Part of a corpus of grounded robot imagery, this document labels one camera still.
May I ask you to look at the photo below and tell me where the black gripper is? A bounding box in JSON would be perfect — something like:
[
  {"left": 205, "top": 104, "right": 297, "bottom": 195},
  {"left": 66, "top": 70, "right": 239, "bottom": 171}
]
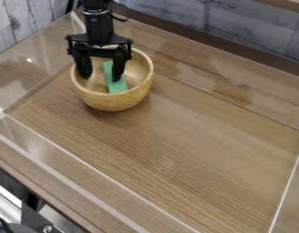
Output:
[{"left": 66, "top": 34, "right": 134, "bottom": 82}]

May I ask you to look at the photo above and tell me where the green rectangular block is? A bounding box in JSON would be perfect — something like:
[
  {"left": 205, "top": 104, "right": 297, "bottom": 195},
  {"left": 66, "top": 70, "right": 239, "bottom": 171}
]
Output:
[{"left": 102, "top": 60, "right": 128, "bottom": 94}]

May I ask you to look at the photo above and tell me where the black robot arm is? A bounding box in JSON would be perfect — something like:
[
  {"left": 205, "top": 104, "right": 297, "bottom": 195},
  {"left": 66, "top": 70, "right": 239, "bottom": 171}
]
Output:
[{"left": 66, "top": 0, "right": 134, "bottom": 82}]

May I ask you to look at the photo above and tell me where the round wooden bowl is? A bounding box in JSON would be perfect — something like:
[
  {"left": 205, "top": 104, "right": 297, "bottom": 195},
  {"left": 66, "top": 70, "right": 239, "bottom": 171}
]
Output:
[{"left": 71, "top": 48, "right": 155, "bottom": 112}]

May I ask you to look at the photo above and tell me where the clear acrylic corner bracket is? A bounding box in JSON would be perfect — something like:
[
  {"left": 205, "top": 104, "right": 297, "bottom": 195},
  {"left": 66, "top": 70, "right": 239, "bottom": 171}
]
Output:
[{"left": 71, "top": 12, "right": 87, "bottom": 34}]

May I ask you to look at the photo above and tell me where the black metal bracket with bolt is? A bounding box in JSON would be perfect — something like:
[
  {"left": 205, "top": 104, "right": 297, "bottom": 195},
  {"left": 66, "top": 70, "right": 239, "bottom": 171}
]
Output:
[{"left": 20, "top": 203, "right": 64, "bottom": 233}]

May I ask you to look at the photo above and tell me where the black cable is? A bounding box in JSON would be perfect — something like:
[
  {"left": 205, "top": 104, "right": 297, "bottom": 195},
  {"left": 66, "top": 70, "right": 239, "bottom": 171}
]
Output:
[{"left": 0, "top": 214, "right": 20, "bottom": 233}]

